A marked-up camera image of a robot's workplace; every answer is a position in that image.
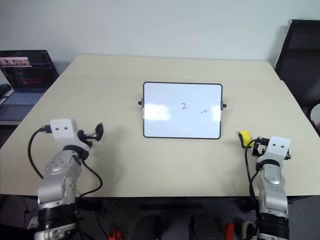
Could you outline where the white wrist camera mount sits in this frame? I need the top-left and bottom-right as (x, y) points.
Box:
(49, 118), (79, 148)
(258, 135), (292, 164)

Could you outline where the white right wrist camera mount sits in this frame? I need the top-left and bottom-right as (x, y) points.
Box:
(258, 135), (292, 164)

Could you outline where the black-framed tabletop whiteboard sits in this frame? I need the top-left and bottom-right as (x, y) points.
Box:
(137, 81), (229, 140)

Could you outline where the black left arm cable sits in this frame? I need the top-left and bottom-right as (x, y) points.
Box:
(27, 126), (104, 199)

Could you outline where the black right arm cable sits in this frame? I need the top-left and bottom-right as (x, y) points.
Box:
(244, 137), (270, 204)

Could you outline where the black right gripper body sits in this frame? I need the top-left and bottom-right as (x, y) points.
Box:
(258, 142), (269, 157)

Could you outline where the open laptop computer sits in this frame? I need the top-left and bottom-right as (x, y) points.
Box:
(0, 49), (60, 122)

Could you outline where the black office chair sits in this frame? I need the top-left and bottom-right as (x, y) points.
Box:
(274, 19), (320, 123)

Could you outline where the red plastic part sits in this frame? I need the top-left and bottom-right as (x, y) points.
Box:
(223, 221), (235, 240)

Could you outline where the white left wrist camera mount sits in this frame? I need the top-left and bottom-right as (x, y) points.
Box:
(49, 118), (79, 148)

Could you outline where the white round object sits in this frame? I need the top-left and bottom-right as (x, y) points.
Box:
(309, 102), (320, 131)

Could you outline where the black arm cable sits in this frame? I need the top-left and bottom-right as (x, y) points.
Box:
(244, 137), (270, 204)
(27, 126), (104, 199)

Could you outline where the black table frame crossbar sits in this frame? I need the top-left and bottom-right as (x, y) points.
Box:
(138, 203), (204, 211)

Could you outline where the yellow whiteboard eraser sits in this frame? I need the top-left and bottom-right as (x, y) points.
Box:
(236, 129), (253, 149)

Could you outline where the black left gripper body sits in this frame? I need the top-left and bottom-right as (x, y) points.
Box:
(76, 129), (98, 151)

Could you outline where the dark rounded shape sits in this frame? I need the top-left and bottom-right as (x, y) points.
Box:
(189, 211), (224, 240)

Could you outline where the orange plastic part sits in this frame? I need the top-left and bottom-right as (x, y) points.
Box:
(106, 228), (124, 240)

